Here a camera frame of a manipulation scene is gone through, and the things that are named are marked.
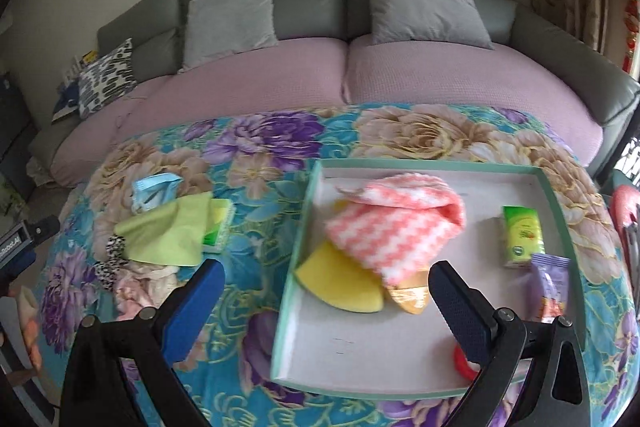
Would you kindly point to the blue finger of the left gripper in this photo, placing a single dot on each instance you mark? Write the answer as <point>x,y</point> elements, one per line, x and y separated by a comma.
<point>44,228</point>
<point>17,266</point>

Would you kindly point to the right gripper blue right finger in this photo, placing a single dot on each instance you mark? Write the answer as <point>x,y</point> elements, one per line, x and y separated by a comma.
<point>481,330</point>

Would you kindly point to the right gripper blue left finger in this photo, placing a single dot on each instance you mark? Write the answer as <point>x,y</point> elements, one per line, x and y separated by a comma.
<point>182,316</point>

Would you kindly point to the pink baby garment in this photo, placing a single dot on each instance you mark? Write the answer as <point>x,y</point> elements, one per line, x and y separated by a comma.
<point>141,285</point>

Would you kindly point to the leopard print scrunchie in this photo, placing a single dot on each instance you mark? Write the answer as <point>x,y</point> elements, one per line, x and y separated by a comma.
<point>108,269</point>

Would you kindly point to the purple baby wipes pack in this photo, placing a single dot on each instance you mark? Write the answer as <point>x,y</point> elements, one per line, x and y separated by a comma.
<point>547,287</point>

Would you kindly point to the light green cloth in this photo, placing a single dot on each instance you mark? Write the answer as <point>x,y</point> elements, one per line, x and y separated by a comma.
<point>170,234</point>

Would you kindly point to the green tissue pack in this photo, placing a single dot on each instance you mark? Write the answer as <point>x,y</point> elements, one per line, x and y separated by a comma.
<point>522,235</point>
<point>219,220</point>

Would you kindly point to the blue face mask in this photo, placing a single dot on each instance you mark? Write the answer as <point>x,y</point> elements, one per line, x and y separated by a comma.
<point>153,191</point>

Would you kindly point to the pink white fluffy towel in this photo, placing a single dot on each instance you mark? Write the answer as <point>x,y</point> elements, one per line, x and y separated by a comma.
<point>396,226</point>

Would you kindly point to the yellow sponge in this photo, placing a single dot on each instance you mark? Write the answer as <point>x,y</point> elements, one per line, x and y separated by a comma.
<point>340,281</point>

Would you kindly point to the person left hand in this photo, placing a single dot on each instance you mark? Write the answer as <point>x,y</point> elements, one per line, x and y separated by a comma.
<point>19,315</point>

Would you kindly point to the teal shallow box tray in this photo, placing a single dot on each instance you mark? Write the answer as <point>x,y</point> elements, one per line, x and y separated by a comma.
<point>391,354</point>

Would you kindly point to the blue book stack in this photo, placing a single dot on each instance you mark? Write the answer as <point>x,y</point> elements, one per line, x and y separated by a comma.
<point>68,90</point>

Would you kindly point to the floral blue blanket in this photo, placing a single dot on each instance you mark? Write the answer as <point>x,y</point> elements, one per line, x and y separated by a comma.
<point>261,163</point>

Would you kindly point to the leopard pattern cushion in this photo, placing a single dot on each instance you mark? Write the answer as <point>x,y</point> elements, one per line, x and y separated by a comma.
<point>106,80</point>

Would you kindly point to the pink plastic stool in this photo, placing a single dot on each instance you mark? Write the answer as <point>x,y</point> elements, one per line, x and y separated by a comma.
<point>624,203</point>

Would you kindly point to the pink sofa seat cover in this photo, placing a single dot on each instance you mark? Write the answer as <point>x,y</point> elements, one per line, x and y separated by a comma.
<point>324,72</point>

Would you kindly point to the grey cushion left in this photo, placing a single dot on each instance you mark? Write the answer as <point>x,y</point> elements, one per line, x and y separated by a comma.
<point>220,28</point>

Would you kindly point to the grey pink cushion right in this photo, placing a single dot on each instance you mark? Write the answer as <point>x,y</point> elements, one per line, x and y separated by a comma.
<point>452,21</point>

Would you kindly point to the red hanging decoration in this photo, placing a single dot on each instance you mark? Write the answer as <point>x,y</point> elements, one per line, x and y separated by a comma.
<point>631,21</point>

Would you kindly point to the grey sofa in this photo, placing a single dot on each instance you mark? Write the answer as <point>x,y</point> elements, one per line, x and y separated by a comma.
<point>157,28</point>

